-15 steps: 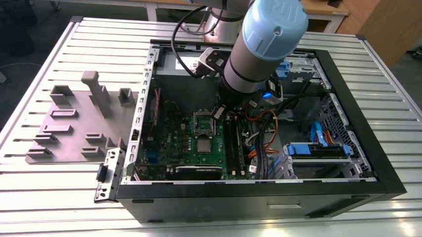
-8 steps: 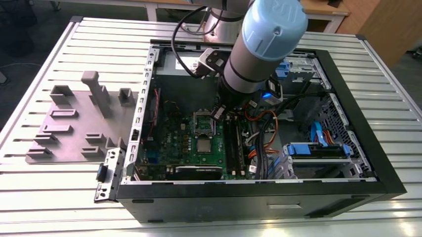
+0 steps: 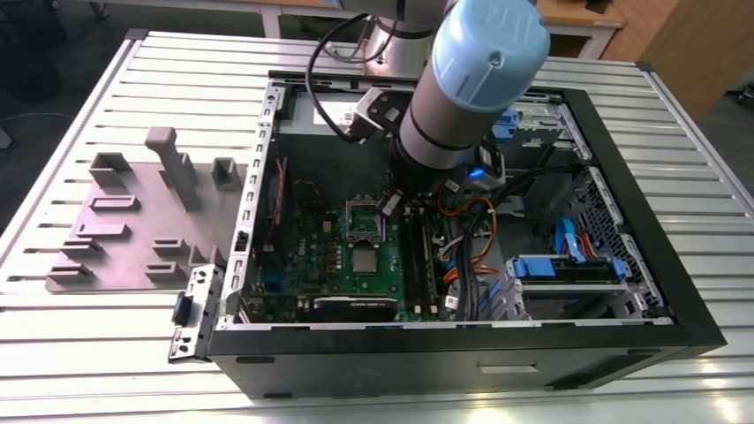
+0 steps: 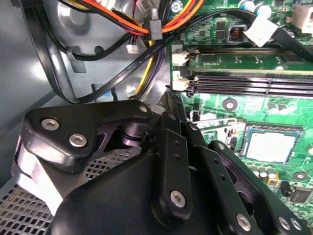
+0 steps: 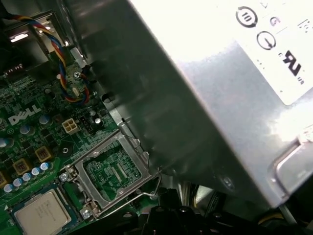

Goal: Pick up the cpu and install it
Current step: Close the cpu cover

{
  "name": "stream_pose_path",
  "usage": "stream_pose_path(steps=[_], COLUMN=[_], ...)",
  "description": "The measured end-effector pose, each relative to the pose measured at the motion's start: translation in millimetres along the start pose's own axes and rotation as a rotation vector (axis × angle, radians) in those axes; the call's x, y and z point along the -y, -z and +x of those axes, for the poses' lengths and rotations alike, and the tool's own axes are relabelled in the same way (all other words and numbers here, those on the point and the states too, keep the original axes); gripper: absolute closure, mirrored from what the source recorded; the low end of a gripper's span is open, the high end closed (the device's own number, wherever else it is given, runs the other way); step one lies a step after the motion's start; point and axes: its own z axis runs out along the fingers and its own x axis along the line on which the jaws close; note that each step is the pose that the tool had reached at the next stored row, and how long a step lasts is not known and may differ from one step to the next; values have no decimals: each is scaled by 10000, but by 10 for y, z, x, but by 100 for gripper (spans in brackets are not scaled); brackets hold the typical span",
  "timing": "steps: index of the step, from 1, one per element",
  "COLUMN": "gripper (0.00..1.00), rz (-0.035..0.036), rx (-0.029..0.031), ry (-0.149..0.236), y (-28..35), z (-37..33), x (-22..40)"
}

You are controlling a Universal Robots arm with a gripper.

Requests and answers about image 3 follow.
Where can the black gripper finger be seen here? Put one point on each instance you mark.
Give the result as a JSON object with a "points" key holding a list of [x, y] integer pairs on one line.
{"points": [[391, 204]]}

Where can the silver CPU chip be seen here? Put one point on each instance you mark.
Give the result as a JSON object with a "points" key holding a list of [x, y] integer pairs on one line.
{"points": [[366, 261]]}

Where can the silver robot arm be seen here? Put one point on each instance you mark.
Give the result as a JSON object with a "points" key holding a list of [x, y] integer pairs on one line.
{"points": [[472, 66]]}

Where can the thin metal locking lever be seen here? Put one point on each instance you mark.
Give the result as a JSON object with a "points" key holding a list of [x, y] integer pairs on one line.
{"points": [[386, 229]]}

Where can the black RAM slot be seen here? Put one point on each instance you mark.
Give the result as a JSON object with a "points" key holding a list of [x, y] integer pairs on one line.
{"points": [[408, 256], [426, 260]]}

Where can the grey power supply unit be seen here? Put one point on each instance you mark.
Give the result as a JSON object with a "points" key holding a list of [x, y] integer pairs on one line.
{"points": [[330, 168]]}

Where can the green motherboard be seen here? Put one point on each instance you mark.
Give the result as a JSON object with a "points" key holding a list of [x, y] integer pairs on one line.
{"points": [[318, 274]]}

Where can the metal drive bay cage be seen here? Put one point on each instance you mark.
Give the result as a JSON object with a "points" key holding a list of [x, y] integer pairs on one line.
{"points": [[577, 296], [533, 119]]}

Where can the black graphics card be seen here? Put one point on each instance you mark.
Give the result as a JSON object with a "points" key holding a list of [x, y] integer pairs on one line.
{"points": [[354, 307]]}

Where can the blue board connector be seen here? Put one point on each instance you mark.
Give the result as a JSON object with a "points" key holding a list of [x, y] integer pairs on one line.
{"points": [[274, 280]]}

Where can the hard disk in blue carrier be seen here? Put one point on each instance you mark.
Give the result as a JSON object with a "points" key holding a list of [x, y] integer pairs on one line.
{"points": [[533, 268]]}

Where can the black open PC case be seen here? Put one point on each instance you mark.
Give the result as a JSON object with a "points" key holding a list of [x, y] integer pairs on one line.
{"points": [[413, 366]]}

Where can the grey plastic parts rack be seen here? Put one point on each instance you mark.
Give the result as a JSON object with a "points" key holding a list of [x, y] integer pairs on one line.
{"points": [[135, 265]]}

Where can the wooden cabinet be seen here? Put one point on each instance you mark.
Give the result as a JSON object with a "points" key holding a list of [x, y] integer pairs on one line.
{"points": [[696, 44]]}

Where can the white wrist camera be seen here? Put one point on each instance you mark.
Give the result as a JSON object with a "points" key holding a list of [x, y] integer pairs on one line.
{"points": [[492, 176]]}

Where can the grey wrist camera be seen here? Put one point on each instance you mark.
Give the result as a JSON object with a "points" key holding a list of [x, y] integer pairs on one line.
{"points": [[377, 110]]}

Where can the metal card retention bracket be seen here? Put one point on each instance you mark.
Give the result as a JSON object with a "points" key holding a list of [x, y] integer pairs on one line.
{"points": [[198, 309]]}

